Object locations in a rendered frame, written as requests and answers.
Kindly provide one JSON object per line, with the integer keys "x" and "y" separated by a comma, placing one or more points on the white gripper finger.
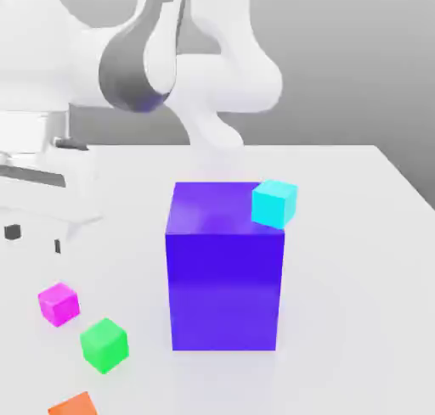
{"x": 60, "y": 242}
{"x": 13, "y": 230}

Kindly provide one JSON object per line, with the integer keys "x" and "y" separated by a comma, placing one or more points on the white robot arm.
{"x": 217, "y": 82}

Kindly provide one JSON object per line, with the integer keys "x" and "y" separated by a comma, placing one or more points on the small green cube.
{"x": 103, "y": 345}

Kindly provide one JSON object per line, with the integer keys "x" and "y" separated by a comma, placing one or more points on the small cyan cube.
{"x": 273, "y": 204}

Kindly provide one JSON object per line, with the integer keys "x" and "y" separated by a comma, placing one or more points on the small orange cube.
{"x": 74, "y": 406}

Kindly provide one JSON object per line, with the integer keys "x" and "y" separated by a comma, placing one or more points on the small magenta cube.
{"x": 58, "y": 304}

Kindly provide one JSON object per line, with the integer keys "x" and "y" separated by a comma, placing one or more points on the large blue box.
{"x": 224, "y": 286}

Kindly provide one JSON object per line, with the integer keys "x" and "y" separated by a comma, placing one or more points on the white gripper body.
{"x": 37, "y": 197}

